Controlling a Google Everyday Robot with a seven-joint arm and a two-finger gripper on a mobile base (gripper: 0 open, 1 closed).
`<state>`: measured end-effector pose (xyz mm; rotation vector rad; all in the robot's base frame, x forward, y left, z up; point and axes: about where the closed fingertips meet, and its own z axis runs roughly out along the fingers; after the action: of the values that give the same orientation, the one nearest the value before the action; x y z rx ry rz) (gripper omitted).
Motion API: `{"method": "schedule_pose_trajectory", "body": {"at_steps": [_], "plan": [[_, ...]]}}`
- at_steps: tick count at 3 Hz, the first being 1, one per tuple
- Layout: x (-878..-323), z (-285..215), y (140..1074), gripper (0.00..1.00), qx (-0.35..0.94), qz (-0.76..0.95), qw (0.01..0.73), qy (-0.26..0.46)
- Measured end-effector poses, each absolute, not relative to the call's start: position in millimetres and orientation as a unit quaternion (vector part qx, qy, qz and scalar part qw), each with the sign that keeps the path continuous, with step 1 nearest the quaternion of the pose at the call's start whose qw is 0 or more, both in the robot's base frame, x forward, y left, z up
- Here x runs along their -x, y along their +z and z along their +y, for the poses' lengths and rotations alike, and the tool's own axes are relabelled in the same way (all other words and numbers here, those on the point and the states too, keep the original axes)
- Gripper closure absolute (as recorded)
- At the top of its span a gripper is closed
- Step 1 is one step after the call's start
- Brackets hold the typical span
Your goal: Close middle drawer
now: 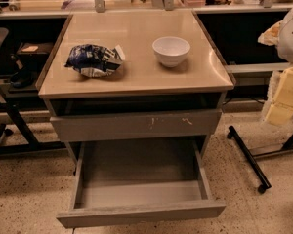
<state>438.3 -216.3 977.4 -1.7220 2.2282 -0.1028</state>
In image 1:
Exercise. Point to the grey drawer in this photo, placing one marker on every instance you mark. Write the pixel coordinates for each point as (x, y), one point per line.
(139, 180)
(136, 125)

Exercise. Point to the grey drawer cabinet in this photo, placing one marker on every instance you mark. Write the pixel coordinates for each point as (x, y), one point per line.
(141, 83)

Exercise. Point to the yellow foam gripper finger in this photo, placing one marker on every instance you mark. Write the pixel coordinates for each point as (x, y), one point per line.
(281, 108)

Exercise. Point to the grey top drawer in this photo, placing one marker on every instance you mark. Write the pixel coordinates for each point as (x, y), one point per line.
(136, 125)

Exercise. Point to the white ceramic bowl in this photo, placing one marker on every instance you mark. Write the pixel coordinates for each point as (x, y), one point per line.
(171, 51)

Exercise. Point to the dark box on shelf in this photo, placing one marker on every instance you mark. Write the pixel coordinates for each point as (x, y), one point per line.
(34, 52)

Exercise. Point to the blue white chip bag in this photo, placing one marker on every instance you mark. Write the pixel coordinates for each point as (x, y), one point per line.
(95, 61)

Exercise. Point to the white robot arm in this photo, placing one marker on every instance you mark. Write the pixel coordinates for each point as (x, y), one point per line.
(281, 36)

